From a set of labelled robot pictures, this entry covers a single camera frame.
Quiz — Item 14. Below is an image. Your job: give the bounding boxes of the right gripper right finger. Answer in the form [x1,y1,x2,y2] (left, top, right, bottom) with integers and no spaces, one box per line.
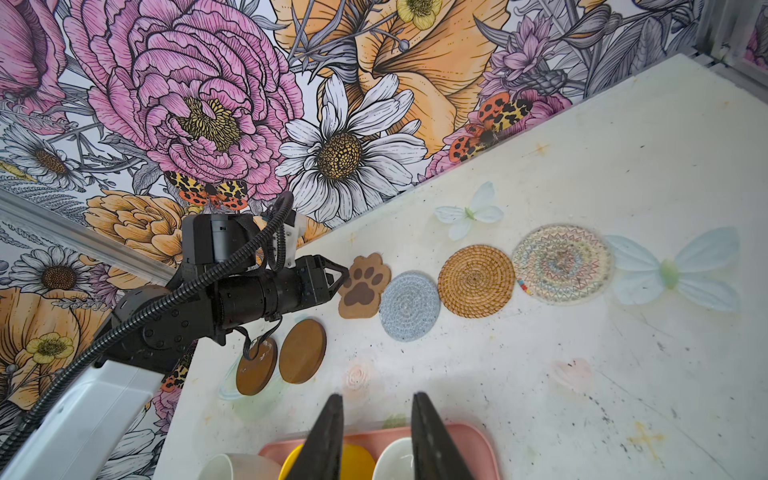
[411,392,473,480]

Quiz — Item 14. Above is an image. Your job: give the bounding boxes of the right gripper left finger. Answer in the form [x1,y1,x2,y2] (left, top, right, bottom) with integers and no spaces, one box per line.
[285,394,344,480]

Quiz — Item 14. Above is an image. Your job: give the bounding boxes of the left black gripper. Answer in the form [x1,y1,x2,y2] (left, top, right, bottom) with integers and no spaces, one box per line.
[95,212,349,374]

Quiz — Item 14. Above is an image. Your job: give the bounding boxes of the brown paw print coaster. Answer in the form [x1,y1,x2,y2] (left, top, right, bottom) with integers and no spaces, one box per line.
[338,253,392,319]

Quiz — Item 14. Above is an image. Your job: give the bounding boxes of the grey woven round coaster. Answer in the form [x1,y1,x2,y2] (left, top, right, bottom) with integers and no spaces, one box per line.
[379,271,441,342]

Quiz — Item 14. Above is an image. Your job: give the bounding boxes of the matte brown round coaster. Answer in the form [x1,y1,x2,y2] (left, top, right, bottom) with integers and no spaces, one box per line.
[279,319,327,385]

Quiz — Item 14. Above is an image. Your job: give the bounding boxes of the glossy brown round coaster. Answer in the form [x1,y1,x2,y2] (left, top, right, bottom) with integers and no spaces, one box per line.
[235,338,279,396]

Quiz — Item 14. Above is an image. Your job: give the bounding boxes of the tan rattan round coaster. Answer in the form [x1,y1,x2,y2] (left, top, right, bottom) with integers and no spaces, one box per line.
[438,244,516,319]

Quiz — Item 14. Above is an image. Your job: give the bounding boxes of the multicolour woven round coaster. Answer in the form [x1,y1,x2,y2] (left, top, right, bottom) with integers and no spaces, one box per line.
[511,224,615,306]

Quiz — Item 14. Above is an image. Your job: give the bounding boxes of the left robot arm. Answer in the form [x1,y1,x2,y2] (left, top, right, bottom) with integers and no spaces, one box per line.
[1,213,349,479]

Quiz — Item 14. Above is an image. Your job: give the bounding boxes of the yellow mug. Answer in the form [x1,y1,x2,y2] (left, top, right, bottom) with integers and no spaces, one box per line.
[278,443,375,480]

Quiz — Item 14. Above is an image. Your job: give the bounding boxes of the lavender mug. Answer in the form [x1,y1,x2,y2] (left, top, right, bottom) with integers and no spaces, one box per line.
[372,437,415,480]

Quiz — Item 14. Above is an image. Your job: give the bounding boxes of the pink plastic tray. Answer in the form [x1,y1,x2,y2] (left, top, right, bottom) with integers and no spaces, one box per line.
[258,423,500,479]

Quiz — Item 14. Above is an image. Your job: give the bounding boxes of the white mug back left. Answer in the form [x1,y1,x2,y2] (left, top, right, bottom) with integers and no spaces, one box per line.
[197,454,281,480]

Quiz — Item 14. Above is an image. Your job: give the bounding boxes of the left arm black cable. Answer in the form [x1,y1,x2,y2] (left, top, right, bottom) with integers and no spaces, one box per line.
[0,190,296,469]

